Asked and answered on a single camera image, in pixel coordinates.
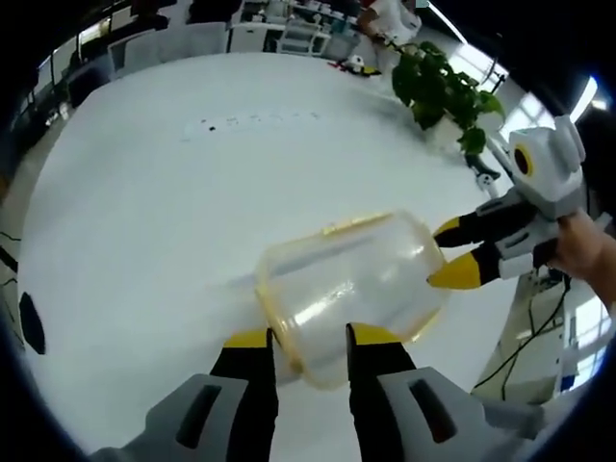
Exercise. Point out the small white toy figure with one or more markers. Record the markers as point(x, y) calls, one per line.
point(357, 64)

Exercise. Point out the black round pad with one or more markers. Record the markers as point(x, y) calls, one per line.
point(33, 323)

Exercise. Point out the person's right hand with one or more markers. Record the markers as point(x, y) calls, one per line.
point(584, 250)

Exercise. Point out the clear plastic food container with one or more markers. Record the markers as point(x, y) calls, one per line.
point(349, 298)

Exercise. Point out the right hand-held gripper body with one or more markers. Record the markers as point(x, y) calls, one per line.
point(544, 168)

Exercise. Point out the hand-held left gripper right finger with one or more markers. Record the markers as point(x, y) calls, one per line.
point(385, 385)

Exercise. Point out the white shelf cart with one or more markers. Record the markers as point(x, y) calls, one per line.
point(305, 33)

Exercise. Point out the green potted plant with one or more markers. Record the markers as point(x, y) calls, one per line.
point(440, 94)

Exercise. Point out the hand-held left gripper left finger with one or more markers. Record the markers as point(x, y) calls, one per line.
point(250, 380)

